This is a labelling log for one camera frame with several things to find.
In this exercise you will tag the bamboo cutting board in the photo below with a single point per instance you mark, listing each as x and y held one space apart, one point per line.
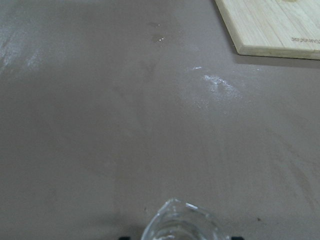
273 28

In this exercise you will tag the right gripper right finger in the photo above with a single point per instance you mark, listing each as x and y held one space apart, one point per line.
236 238

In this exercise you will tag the clear glass measuring cup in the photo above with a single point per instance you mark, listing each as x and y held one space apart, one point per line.
181 220

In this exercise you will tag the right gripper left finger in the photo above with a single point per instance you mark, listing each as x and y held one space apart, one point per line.
124 238

